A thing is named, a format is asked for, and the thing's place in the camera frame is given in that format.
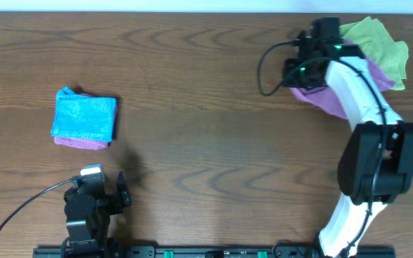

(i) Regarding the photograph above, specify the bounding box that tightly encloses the purple microfiber cloth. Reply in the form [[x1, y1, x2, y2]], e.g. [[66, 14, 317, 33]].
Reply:
[[290, 43, 408, 119]]

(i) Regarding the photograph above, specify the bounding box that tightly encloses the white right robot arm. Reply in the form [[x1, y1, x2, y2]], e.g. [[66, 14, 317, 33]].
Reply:
[[283, 32, 413, 257]]

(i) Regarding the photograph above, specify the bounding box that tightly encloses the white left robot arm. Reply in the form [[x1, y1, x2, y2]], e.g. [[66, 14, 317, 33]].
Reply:
[[60, 172, 132, 257]]

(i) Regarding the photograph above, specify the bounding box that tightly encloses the folded purple cloth under blue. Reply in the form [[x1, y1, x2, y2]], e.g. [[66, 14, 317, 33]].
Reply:
[[53, 92, 119, 151]]

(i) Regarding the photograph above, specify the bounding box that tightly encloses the green microfiber cloth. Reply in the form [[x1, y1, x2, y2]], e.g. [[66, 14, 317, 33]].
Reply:
[[340, 16, 409, 90]]

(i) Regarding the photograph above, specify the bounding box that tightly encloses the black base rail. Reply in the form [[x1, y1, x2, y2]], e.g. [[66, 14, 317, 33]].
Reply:
[[32, 245, 397, 258]]

